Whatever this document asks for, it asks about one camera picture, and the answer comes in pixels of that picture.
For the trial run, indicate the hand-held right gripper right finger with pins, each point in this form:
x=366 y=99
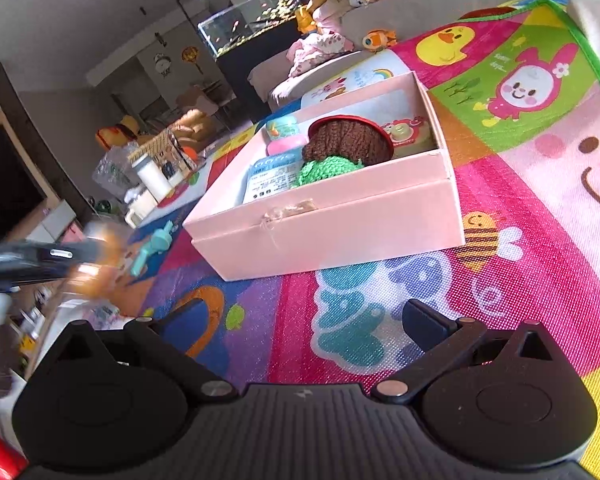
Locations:
x=422 y=322

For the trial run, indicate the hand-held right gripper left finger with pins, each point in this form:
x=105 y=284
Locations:
x=180 y=317

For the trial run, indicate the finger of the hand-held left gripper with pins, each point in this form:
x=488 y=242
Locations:
x=60 y=260

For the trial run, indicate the pink cardboard box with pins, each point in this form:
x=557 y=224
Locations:
x=340 y=230

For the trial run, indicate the blue wet wipes packet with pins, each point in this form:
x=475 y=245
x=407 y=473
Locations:
x=270 y=177

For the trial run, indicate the pink bear tin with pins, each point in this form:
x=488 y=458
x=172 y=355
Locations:
x=405 y=132

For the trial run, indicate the brown and green knitted toy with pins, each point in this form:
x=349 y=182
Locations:
x=345 y=142

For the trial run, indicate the pink and teal pig toy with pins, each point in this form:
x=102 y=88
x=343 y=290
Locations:
x=285 y=130

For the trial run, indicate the white television cabinet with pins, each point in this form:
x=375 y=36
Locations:
x=55 y=220

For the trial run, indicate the green striped ball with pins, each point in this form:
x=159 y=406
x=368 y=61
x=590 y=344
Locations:
x=102 y=206

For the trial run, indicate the teal handheld fan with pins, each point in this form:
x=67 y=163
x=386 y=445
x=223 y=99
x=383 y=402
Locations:
x=152 y=250

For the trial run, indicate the black television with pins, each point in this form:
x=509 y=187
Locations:
x=5 y=185

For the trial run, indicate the clear plastic bag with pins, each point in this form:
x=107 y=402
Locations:
x=110 y=172

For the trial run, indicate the white thermos bottle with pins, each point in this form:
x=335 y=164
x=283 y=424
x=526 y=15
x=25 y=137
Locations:
x=152 y=177

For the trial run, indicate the colourful cartoon play mat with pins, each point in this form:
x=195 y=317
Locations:
x=530 y=240

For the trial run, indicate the woven basket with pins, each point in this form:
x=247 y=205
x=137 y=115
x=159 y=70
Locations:
x=160 y=147

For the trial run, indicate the beige dining chair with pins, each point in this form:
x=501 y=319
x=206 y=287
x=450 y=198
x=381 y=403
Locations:
x=195 y=97

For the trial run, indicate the black fish tank stand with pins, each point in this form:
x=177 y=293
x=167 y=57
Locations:
x=240 y=75

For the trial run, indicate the orange fish plush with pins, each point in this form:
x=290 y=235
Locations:
x=377 y=39

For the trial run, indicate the pink floral clothes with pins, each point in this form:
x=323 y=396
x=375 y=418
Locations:
x=315 y=52

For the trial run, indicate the glass fish tank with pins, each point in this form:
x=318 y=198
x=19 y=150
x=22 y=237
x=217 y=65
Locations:
x=250 y=25

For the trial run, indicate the grey sofa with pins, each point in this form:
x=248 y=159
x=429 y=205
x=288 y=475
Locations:
x=430 y=10

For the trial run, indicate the pink pillow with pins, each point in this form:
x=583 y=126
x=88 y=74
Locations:
x=330 y=12

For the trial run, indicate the yellow plush toy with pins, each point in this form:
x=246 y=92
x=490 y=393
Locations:
x=305 y=17

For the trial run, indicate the panda wall clock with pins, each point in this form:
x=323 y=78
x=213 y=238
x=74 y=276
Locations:
x=162 y=64

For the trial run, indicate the yellow wall ornament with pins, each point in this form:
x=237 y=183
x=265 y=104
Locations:
x=190 y=54

